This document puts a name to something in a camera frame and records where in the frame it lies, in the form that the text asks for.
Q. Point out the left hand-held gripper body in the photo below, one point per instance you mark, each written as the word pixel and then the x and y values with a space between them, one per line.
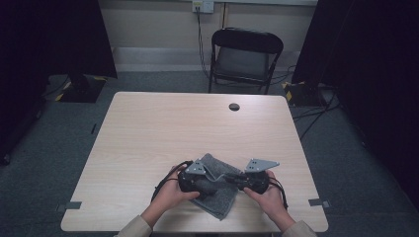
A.
pixel 189 179

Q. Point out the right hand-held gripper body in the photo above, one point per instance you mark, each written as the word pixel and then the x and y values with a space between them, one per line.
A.
pixel 255 182

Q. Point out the grey towel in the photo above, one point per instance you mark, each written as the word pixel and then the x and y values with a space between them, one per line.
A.
pixel 220 200

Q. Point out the person's left hand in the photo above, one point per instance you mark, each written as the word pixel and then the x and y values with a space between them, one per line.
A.
pixel 171 197

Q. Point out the person's right hand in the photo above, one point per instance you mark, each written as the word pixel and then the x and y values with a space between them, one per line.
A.
pixel 270 204

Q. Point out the black stand base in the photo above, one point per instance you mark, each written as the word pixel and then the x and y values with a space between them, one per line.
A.
pixel 82 90
pixel 303 94

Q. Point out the black folding chair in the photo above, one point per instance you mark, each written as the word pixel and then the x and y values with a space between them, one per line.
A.
pixel 243 62

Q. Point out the dark curtain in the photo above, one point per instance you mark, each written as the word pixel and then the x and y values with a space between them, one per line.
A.
pixel 49 49
pixel 372 65

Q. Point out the white wall socket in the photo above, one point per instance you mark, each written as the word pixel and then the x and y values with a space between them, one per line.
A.
pixel 203 5

